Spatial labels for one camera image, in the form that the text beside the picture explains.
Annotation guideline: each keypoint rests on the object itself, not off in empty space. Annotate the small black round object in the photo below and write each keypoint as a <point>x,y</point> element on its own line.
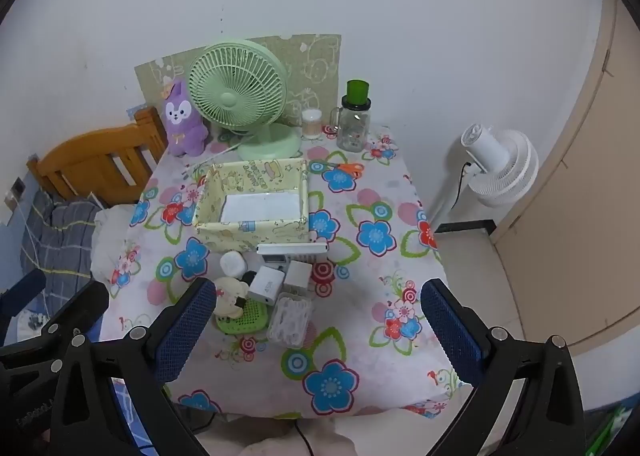
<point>248,277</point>

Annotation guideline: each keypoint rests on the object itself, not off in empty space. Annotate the white power bank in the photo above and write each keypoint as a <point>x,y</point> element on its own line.
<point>292,250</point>

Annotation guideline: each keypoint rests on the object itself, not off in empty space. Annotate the large white charger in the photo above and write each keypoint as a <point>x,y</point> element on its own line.
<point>265,286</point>

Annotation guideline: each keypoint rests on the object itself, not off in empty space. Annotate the wooden bed headboard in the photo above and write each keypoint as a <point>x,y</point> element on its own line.
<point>90,156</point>

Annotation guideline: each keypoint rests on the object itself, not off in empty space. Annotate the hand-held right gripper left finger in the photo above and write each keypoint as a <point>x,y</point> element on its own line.
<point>185,331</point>

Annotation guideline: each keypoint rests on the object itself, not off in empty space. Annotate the purple plush bunny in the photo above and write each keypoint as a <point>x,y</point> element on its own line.
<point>182,131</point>

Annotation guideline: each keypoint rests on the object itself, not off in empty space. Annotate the burlap cartoon wall cloth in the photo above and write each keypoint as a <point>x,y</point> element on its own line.
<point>310,66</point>

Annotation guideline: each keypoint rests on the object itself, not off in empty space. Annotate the white round case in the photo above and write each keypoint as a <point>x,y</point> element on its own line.
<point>233,263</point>

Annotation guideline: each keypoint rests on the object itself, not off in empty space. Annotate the glass mug jar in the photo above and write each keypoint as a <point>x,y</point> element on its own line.
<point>352,131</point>

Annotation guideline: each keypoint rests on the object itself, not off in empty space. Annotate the green plastic cup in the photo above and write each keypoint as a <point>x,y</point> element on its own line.
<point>357,90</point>

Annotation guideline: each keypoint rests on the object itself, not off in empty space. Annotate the beige wooden cabinet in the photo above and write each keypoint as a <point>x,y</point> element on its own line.
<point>590,186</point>

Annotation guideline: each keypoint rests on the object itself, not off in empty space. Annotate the green desk fan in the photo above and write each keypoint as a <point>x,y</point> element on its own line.
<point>230,99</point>

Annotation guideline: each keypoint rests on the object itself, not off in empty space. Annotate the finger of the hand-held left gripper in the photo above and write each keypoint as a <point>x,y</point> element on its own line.
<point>22,288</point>
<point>75,308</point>

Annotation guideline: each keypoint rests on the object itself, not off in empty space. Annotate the floral tablecloth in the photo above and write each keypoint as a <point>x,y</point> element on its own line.
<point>350,296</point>

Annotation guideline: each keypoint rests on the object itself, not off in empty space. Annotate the green perforated case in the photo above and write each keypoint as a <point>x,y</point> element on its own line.
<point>247,318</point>

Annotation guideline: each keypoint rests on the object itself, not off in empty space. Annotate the yellow fabric storage box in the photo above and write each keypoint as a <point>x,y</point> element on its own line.
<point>250,236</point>

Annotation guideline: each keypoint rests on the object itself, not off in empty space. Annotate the white pillow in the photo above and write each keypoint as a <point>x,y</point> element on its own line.
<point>107,241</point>

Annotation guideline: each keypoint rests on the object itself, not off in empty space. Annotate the green striped object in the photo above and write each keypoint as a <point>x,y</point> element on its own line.
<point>607,428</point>

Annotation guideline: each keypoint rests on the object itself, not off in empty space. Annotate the small white charger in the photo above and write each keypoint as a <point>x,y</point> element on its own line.
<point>299,276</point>

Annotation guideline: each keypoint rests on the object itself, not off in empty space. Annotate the cream round pouch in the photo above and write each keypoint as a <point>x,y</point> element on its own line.
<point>227,293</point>

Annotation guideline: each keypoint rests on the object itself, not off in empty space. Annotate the white standing fan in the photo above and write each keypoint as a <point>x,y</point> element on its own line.
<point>500,156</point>

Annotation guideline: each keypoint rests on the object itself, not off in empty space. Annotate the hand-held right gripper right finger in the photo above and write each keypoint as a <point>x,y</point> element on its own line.
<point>450,336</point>

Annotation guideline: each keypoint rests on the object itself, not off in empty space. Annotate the cotton swab jar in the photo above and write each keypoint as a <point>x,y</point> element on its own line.
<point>311,126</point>

